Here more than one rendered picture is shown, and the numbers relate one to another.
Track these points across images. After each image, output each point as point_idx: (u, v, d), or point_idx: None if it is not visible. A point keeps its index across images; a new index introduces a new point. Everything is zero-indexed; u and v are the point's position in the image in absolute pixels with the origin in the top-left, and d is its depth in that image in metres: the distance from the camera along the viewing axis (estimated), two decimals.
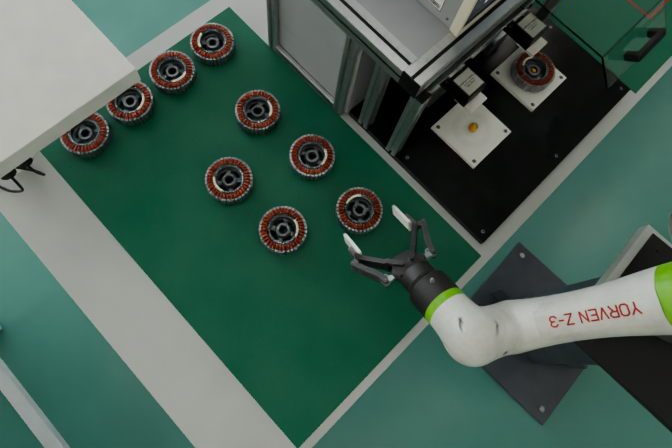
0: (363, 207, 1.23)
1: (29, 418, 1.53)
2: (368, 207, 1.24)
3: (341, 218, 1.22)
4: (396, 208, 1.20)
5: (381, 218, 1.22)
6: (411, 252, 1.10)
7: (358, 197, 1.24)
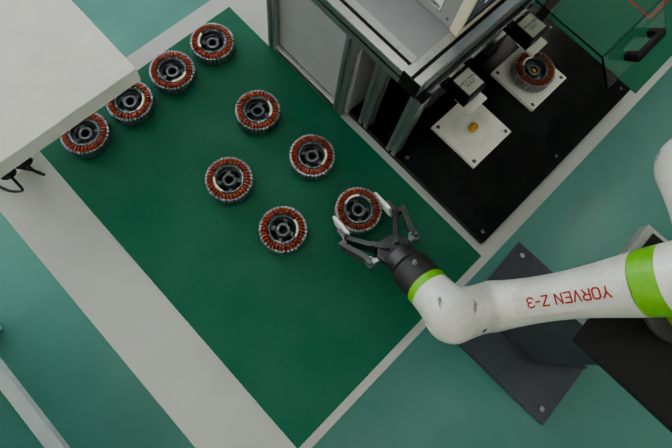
0: (362, 207, 1.23)
1: (29, 418, 1.53)
2: (367, 207, 1.24)
3: (340, 218, 1.22)
4: (377, 195, 1.24)
5: (380, 218, 1.22)
6: (395, 236, 1.14)
7: (357, 197, 1.24)
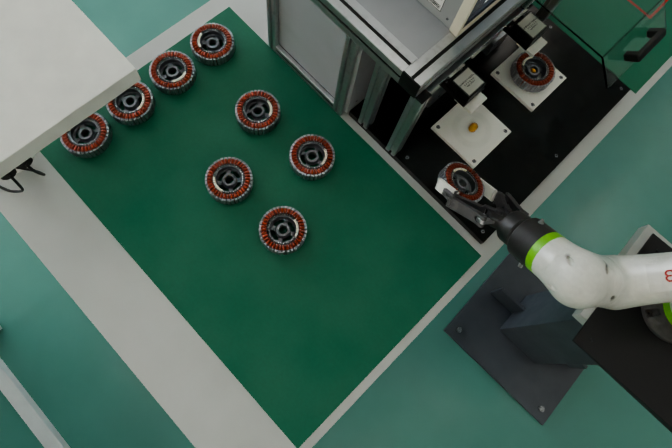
0: (466, 182, 1.20)
1: (29, 418, 1.53)
2: (468, 186, 1.22)
3: None
4: (481, 179, 1.22)
5: (481, 198, 1.19)
6: (507, 208, 1.11)
7: (462, 173, 1.22)
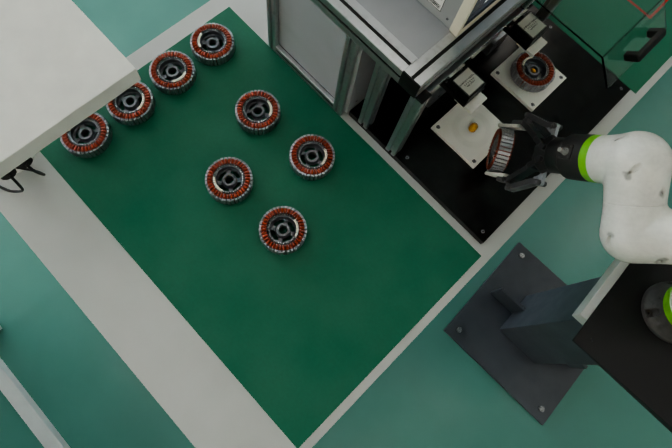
0: None
1: (29, 418, 1.53)
2: None
3: None
4: (497, 176, 1.23)
5: (504, 164, 1.18)
6: None
7: None
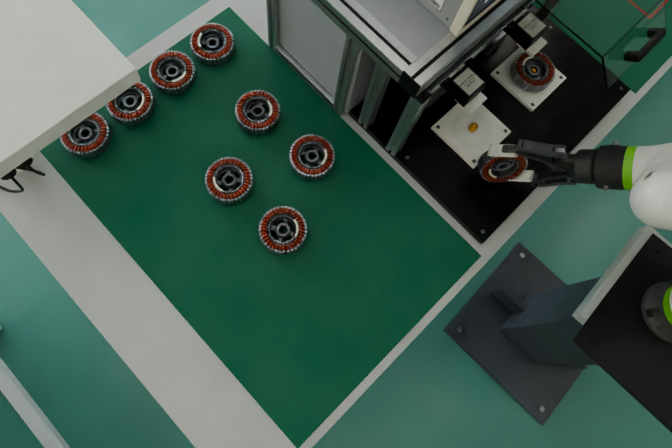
0: (501, 163, 1.21)
1: (29, 418, 1.53)
2: None
3: (507, 175, 1.26)
4: (493, 155, 1.18)
5: None
6: (556, 168, 1.12)
7: (490, 166, 1.22)
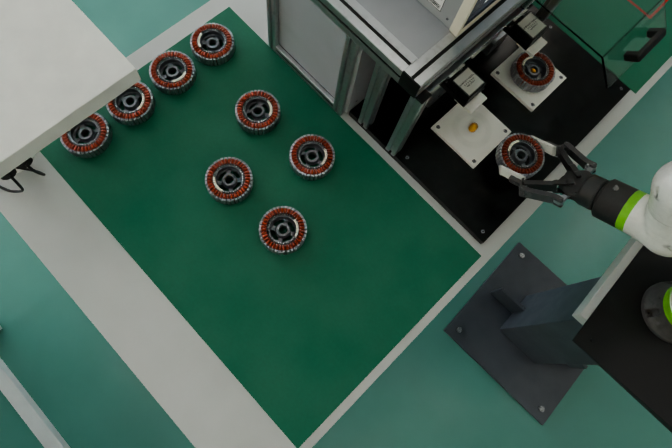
0: (524, 152, 1.24)
1: (29, 418, 1.53)
2: (526, 151, 1.25)
3: (506, 166, 1.23)
4: (535, 137, 1.25)
5: (544, 159, 1.23)
6: (575, 171, 1.15)
7: (516, 144, 1.24)
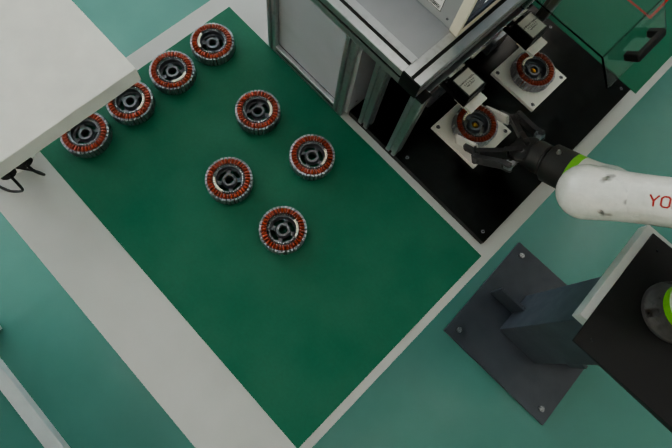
0: (478, 121, 1.29)
1: (29, 418, 1.53)
2: (481, 121, 1.31)
3: (461, 135, 1.28)
4: (490, 107, 1.30)
5: (497, 128, 1.29)
6: (524, 138, 1.21)
7: (471, 114, 1.30)
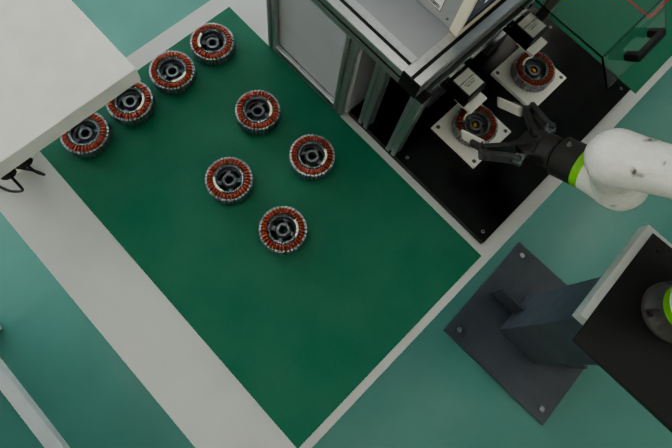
0: (478, 121, 1.29)
1: (29, 418, 1.53)
2: (481, 121, 1.31)
3: (461, 135, 1.28)
4: (502, 99, 1.26)
5: (497, 128, 1.29)
6: (534, 130, 1.17)
7: (471, 114, 1.30)
